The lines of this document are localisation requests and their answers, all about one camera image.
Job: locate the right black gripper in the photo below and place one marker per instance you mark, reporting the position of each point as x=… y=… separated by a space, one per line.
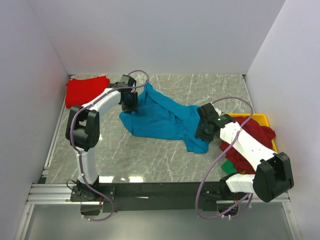
x=202 y=133

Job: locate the dark red t shirt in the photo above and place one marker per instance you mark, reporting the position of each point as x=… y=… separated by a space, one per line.
x=257 y=132

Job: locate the aluminium frame rail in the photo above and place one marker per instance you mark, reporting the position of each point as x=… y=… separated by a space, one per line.
x=59 y=194

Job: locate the folded red t shirt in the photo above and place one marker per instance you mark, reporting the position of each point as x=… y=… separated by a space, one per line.
x=82 y=91

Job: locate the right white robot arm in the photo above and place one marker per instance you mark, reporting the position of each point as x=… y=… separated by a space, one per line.
x=273 y=171

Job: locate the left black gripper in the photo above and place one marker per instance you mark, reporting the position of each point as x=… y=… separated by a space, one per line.
x=129 y=107

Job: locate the blue t shirt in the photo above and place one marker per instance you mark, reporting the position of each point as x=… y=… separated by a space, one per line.
x=160 y=117

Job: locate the black base beam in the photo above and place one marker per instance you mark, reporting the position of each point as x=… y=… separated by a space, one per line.
x=143 y=196

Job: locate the green t shirt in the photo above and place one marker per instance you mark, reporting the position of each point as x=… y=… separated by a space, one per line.
x=228 y=167

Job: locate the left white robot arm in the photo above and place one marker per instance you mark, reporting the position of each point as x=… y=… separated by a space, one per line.
x=83 y=127

